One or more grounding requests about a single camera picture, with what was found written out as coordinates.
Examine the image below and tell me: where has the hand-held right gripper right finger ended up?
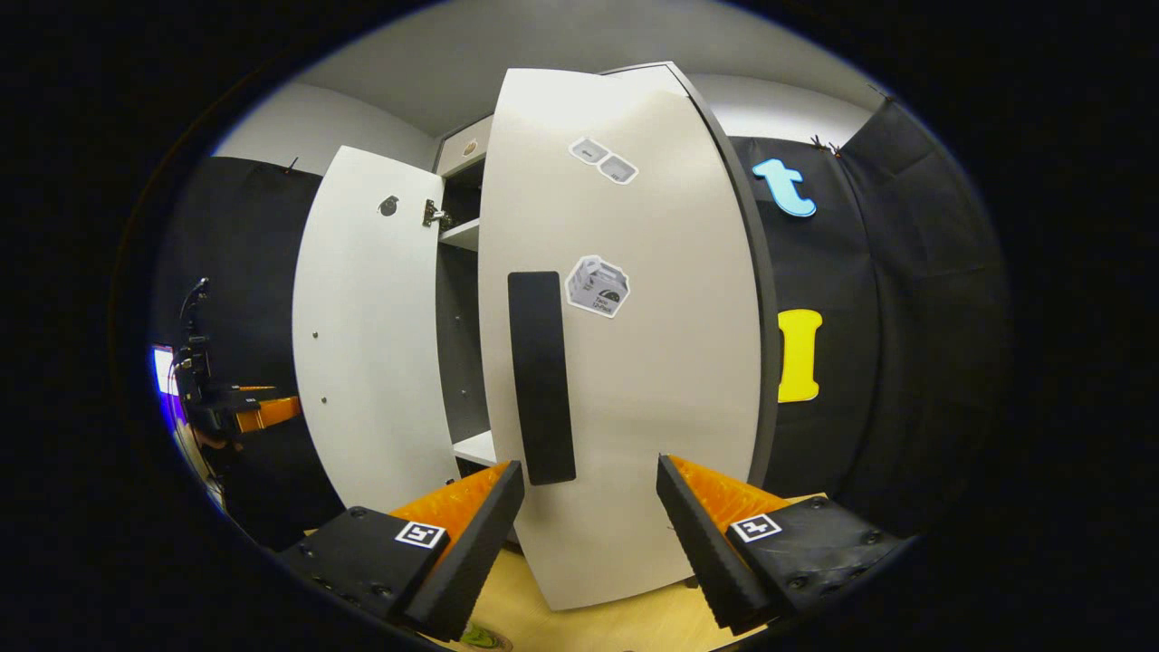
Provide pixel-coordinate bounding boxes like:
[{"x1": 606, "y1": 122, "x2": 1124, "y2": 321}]
[{"x1": 656, "y1": 455, "x2": 906, "y2": 635}]

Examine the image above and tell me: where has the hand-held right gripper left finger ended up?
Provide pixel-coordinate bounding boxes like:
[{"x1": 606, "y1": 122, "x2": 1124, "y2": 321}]
[{"x1": 276, "y1": 460, "x2": 526, "y2": 642}]

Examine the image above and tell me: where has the white cabinet door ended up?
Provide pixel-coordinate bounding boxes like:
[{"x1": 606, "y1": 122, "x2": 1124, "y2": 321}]
[
  {"x1": 477, "y1": 62, "x2": 781, "y2": 612},
  {"x1": 292, "y1": 145, "x2": 463, "y2": 514}
]

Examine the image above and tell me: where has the white and grey cabinet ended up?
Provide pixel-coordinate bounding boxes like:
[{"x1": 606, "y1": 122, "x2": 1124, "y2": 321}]
[{"x1": 433, "y1": 113, "x2": 508, "y2": 481}]

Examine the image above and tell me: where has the white cabinet shelf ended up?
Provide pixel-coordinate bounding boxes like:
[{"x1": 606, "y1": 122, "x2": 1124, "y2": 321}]
[{"x1": 439, "y1": 217, "x2": 481, "y2": 253}]

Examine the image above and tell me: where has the white cabinet drawer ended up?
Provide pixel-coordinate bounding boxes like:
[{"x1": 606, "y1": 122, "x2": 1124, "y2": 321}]
[{"x1": 435, "y1": 115, "x2": 494, "y2": 177}]

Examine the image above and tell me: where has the round green patterned sticker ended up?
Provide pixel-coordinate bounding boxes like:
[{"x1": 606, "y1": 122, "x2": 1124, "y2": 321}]
[{"x1": 457, "y1": 623, "x2": 512, "y2": 652}]

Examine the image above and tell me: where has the black backdrop cloth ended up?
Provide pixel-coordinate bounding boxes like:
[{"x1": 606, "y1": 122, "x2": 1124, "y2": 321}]
[
  {"x1": 149, "y1": 156, "x2": 345, "y2": 553},
  {"x1": 729, "y1": 95, "x2": 1011, "y2": 535}
]

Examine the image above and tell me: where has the black door handle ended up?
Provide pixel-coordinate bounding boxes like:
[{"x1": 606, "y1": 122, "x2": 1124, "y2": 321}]
[{"x1": 507, "y1": 270, "x2": 578, "y2": 486}]

